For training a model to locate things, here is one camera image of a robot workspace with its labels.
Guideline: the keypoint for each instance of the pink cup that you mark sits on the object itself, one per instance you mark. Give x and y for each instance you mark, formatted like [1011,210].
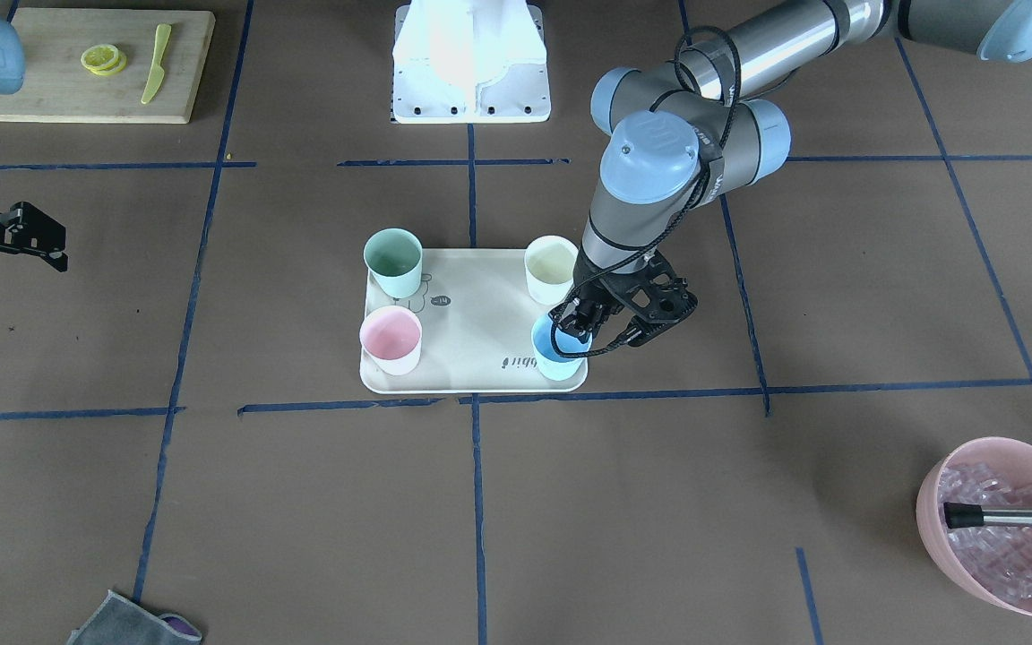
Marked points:
[392,337]

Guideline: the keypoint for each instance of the metal scoop black handle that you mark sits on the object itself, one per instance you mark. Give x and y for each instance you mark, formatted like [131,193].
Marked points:
[972,515]

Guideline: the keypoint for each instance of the cream rabbit tray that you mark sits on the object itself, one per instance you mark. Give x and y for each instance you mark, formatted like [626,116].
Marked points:
[477,317]

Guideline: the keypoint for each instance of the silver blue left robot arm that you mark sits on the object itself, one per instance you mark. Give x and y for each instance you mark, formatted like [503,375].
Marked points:
[700,125]

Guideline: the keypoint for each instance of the pink bowl with ice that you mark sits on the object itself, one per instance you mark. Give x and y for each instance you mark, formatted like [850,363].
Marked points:
[991,563]

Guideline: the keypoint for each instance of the grey folded cloth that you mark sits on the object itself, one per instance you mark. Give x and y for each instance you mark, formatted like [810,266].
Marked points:
[118,620]

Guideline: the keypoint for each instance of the cream yellow cup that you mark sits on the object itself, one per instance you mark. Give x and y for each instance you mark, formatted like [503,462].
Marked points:
[549,264]

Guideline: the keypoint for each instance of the yellow plastic spoon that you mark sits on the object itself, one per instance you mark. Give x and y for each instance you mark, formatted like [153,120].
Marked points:
[157,72]

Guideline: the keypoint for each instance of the light blue cup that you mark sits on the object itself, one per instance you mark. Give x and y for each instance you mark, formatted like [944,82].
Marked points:
[548,340]

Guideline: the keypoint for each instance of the wooden cutting board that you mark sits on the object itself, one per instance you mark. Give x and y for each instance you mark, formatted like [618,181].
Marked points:
[57,89]

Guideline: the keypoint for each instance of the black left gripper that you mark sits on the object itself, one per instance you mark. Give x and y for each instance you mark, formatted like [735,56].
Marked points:
[604,291]

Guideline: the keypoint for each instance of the green cup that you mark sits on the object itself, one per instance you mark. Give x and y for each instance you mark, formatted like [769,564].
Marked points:
[394,257]

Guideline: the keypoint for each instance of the white pedestal column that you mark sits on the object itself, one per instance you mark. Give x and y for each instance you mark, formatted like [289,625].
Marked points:
[470,62]

